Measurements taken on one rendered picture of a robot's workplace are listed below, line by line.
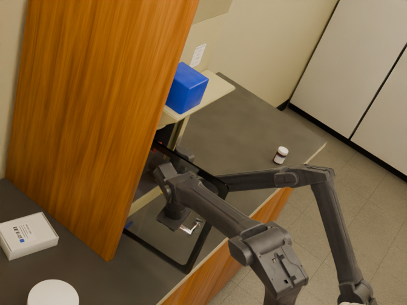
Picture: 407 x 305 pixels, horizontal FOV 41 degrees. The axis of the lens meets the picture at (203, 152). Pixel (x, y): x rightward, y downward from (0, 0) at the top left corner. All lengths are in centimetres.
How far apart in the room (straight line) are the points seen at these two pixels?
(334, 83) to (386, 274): 167
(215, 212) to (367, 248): 281
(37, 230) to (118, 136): 46
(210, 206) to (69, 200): 69
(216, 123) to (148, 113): 119
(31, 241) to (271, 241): 91
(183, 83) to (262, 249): 57
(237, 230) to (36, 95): 85
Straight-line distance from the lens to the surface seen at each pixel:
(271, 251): 108
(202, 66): 175
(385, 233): 419
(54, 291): 155
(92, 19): 148
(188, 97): 149
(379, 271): 386
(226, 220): 118
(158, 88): 139
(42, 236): 181
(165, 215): 155
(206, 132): 251
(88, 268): 180
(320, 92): 477
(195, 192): 132
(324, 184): 157
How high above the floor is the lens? 233
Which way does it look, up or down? 36 degrees down
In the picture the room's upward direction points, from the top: 22 degrees clockwise
